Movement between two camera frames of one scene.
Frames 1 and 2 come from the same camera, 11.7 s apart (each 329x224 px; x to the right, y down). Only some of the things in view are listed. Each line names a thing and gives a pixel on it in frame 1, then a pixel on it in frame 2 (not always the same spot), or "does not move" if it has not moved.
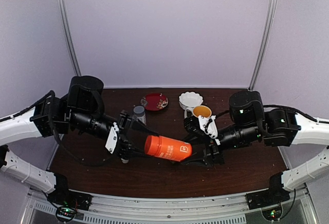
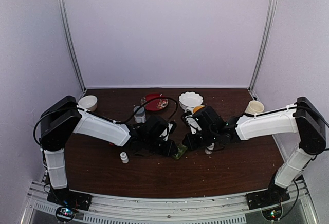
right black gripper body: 213,152 to 197,144
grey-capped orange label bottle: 139,113 does not move
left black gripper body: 123,128 to 162,150
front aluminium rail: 300,209 does not move
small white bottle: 124,161 does not move
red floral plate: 154,101 does not move
